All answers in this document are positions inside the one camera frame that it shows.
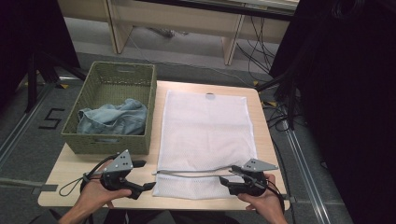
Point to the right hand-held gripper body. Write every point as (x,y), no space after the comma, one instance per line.
(257,179)

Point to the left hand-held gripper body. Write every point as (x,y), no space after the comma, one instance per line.
(120,165)

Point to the blue denim garment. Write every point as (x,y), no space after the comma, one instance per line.
(115,119)

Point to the white mesh laundry bag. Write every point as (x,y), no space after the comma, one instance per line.
(205,133)

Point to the green woven basket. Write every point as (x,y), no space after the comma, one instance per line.
(106,84)

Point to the person's right hand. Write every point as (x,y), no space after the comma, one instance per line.
(267,202)

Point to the person's left hand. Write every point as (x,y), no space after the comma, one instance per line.
(93,194)

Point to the person's dark pants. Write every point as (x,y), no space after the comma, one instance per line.
(174,217)

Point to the black tripod stand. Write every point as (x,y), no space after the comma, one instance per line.
(40,68)
(288,90)

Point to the black curtain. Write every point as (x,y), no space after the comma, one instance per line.
(351,109)
(28,31)

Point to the grey power strip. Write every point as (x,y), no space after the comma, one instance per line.
(166,32)

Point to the metal floor rail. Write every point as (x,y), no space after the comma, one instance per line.
(306,177)
(21,124)

